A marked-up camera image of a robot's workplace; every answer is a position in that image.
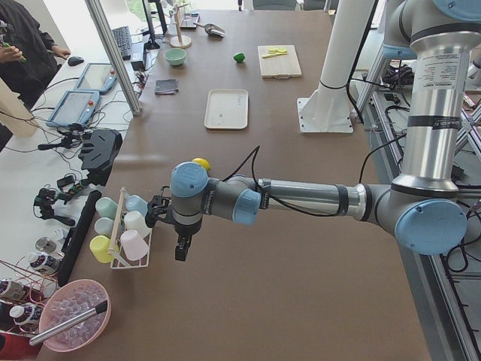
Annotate grey plastic cup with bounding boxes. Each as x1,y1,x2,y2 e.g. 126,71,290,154
94,217,114,238

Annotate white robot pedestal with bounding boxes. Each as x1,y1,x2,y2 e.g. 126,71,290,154
297,0,378,133

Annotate wooden cutting board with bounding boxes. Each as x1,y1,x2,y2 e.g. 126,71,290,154
257,45,303,79

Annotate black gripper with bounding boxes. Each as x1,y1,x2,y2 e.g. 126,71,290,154
146,186,202,262

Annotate teach pendant far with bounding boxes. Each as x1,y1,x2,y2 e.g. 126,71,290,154
75,63,117,95

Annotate black computer mouse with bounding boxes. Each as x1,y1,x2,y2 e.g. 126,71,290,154
67,56,84,66

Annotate long black bar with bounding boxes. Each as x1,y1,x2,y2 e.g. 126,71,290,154
56,190,102,287

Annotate black monitor stand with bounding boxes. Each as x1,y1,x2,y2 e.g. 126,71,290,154
142,0,167,50

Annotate white plastic cup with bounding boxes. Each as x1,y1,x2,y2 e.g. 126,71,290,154
123,211,150,236

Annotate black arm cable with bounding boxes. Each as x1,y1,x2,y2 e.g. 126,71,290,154
221,145,409,218

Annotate dark grey folded cloth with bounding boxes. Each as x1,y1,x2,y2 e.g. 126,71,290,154
154,78,179,96

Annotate green lemon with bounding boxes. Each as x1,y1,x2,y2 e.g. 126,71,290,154
233,53,245,63

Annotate mint green plastic cup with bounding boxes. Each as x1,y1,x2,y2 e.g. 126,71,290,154
95,197,118,220

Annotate light blue plastic cup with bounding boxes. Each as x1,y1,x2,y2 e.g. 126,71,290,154
125,195,148,217

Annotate pink bowl of ice cubes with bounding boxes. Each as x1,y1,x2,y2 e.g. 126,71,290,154
38,279,112,353

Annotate teach pendant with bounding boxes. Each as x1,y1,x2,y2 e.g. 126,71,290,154
46,89,101,127
75,63,117,95

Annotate metal tongs black tip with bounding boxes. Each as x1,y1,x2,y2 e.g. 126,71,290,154
29,300,108,346

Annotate aluminium frame post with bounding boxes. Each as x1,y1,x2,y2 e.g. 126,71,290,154
85,0,141,116

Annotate pink plastic cup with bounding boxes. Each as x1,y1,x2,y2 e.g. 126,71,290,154
120,229,149,261

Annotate person in black clothing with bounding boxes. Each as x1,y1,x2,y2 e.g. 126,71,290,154
1,1,71,108

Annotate wooden mug stand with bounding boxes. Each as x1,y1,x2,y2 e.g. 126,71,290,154
169,4,192,49

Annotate metal scoop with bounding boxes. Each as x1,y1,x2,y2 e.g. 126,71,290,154
194,22,225,38

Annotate black tablet tray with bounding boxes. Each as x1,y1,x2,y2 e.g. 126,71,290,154
180,14,200,30

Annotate black keyboard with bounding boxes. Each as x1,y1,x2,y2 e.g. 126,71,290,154
111,26,132,60

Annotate yellow plastic cup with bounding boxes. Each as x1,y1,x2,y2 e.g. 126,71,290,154
89,235,114,263

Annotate mint green bowl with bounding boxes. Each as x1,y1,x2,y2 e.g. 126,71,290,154
164,48,187,66

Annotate yellow lemon slices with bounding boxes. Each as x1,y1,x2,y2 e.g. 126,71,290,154
262,47,288,59

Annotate black plastic housing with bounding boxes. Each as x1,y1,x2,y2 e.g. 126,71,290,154
78,129,123,186

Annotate white supplement bottle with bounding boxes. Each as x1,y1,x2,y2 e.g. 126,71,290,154
26,252,60,275

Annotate cream rectangular tray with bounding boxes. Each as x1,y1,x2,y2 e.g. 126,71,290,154
204,89,249,130

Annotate teach pendant near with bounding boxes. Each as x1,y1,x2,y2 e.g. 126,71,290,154
46,89,101,127

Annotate white cup rack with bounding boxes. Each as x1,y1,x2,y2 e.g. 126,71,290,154
107,187,152,270

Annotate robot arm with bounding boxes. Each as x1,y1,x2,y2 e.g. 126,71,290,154
145,1,480,261

